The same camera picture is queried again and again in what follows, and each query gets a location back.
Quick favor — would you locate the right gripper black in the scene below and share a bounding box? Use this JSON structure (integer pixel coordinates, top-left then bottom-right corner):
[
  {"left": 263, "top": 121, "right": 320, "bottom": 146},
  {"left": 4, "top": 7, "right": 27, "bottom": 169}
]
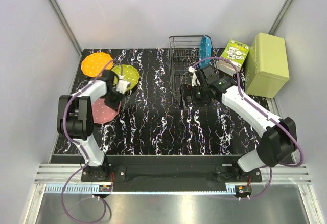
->
[{"left": 179, "top": 83, "right": 211, "bottom": 111}]

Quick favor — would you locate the pink dotted plate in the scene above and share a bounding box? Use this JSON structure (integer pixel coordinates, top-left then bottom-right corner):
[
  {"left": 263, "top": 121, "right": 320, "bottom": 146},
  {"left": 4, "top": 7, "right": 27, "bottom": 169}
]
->
[{"left": 92, "top": 98, "right": 121, "bottom": 124}]

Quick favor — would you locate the blue dotted plate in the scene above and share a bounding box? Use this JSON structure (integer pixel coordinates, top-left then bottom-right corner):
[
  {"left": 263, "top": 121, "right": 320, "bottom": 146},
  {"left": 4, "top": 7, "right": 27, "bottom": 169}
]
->
[{"left": 199, "top": 35, "right": 212, "bottom": 68}]

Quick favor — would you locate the black wire dish rack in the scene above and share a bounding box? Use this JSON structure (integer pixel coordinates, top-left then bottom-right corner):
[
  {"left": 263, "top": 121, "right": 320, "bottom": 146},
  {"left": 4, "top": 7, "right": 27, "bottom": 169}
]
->
[{"left": 168, "top": 35, "right": 203, "bottom": 105}]

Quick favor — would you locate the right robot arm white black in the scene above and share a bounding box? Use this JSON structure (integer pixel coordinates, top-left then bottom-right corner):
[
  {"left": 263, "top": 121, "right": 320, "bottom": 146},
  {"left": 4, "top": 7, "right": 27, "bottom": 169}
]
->
[{"left": 180, "top": 65, "right": 297, "bottom": 181}]

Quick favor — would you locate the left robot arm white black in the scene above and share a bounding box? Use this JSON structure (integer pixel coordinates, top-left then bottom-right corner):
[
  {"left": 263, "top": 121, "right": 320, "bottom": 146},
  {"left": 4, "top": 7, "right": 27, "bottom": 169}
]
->
[{"left": 57, "top": 70, "right": 131, "bottom": 181}]

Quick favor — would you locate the green dotted plate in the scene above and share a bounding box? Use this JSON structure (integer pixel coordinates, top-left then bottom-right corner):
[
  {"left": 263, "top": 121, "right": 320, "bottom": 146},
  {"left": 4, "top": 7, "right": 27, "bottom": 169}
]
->
[{"left": 111, "top": 64, "right": 140, "bottom": 92}]

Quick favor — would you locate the orange dotted plate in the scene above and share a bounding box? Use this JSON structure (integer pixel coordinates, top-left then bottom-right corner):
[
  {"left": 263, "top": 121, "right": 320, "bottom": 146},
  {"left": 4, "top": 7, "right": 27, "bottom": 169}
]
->
[{"left": 81, "top": 52, "right": 112, "bottom": 78}]

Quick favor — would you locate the green book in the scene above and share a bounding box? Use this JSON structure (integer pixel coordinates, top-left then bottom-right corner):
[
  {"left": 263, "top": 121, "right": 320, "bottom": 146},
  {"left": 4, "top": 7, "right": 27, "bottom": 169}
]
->
[{"left": 216, "top": 39, "right": 250, "bottom": 76}]

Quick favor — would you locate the light green box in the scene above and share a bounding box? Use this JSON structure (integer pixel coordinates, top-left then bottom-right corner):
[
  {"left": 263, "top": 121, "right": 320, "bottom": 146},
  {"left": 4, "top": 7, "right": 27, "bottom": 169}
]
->
[{"left": 245, "top": 33, "right": 290, "bottom": 98}]

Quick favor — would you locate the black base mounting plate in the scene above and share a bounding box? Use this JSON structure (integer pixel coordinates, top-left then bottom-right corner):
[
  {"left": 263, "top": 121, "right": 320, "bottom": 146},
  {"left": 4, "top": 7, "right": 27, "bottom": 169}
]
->
[{"left": 81, "top": 164, "right": 262, "bottom": 183}]

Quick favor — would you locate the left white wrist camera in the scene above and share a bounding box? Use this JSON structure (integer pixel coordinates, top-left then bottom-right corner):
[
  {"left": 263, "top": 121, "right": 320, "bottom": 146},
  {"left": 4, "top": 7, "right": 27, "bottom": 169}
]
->
[{"left": 115, "top": 75, "right": 131, "bottom": 94}]

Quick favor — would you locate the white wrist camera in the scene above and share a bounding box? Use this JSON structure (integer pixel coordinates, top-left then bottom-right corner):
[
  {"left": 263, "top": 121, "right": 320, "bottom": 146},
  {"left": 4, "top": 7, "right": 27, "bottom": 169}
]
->
[
  {"left": 115, "top": 75, "right": 131, "bottom": 94},
  {"left": 188, "top": 66, "right": 200, "bottom": 87}
]

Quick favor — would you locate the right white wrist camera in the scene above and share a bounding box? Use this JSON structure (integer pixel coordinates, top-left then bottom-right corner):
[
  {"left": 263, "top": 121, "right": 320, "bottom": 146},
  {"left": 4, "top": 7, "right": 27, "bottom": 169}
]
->
[{"left": 188, "top": 66, "right": 200, "bottom": 87}]

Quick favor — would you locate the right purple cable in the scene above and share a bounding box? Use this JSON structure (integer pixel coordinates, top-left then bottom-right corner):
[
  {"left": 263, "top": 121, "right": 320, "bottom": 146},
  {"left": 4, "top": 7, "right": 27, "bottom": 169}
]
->
[{"left": 190, "top": 57, "right": 305, "bottom": 201}]

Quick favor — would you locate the purple cable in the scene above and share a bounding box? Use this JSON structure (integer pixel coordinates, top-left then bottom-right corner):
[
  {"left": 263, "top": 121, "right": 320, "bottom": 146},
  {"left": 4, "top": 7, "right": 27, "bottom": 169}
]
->
[
  {"left": 62, "top": 59, "right": 126, "bottom": 221},
  {"left": 190, "top": 57, "right": 305, "bottom": 201}
]

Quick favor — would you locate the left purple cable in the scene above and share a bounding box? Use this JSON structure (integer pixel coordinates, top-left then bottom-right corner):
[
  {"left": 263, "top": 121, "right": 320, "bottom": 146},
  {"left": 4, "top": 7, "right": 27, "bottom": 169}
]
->
[{"left": 62, "top": 59, "right": 126, "bottom": 221}]

